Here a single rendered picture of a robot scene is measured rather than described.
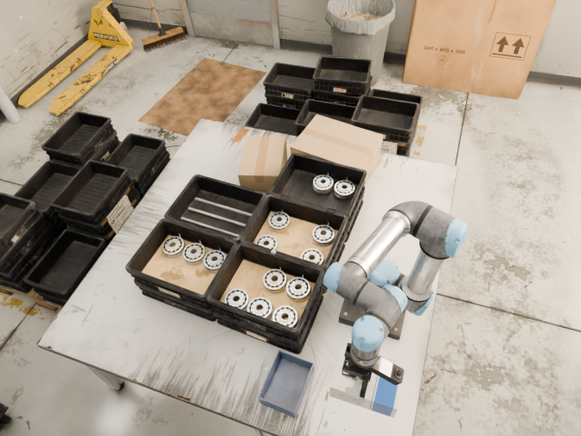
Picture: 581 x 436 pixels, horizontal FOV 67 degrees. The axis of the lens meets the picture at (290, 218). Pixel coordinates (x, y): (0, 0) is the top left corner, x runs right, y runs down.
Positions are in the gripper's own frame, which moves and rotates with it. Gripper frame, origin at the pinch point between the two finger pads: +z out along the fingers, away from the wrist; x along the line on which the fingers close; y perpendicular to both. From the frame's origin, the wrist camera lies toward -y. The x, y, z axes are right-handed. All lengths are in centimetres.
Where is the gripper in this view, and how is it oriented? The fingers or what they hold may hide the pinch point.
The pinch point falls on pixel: (367, 381)
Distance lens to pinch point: 144.0
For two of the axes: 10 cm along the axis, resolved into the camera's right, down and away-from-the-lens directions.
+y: -9.4, -2.2, 2.6
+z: 0.7, 6.3, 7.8
